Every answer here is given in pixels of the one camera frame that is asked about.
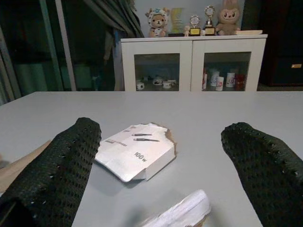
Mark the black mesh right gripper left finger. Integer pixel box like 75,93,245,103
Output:
0,117,102,227

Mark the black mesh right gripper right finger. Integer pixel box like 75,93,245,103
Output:
221,122,303,227

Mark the brown cardboard sheet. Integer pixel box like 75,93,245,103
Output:
0,140,52,193

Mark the red mug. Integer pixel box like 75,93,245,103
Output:
234,74,246,90

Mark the white cup with purple print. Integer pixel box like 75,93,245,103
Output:
226,72,236,88

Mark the torn white cardboard piece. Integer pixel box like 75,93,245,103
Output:
138,189,212,227

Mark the white tumbler with blue print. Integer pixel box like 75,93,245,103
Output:
209,69,220,87

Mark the red and white box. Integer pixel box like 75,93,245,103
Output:
202,68,208,91

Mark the dark wooden cabinet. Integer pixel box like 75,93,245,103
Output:
258,0,303,87

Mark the white glass-door cabinet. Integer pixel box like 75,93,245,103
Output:
120,34,268,92

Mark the flat beige book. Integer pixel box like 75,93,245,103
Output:
234,29,263,35

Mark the beige long-eared monster plush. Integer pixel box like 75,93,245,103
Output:
215,0,242,36

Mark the tall gold trophy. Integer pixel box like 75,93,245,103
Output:
204,5,216,36

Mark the small gold trophy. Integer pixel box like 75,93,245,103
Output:
188,15,202,36

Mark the grey green curtain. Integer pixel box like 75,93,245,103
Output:
80,0,145,61

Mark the clear acrylic award plaque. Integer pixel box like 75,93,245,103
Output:
168,8,186,37

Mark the bear plush in cow hood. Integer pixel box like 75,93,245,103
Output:
145,7,171,38

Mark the torn white cable box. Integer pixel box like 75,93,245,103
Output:
94,122,178,182

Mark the sliding glass door frame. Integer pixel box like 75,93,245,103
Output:
39,0,77,92

